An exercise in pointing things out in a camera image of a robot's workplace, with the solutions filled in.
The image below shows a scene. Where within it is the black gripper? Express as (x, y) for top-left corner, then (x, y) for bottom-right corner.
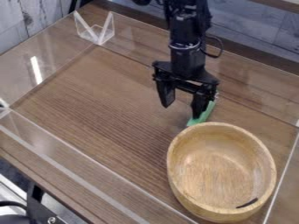
(152, 44), (220, 120)

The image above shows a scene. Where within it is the green stick block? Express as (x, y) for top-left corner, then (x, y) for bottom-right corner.
(187, 94), (216, 126)

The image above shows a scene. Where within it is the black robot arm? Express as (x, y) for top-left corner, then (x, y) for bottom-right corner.
(152, 0), (223, 124)

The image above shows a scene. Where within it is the wooden bowl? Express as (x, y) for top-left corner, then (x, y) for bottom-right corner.
(166, 122), (277, 223)

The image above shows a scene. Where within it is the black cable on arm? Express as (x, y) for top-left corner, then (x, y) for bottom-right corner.
(200, 35), (226, 60)

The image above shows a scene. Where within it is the clear acrylic enclosure wall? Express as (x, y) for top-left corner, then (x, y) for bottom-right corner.
(0, 2), (299, 224)

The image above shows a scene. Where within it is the clear acrylic corner bracket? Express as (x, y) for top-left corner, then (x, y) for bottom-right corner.
(74, 11), (115, 46)

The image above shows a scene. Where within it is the black table leg frame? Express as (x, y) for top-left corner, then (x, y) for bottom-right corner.
(0, 182), (70, 224)

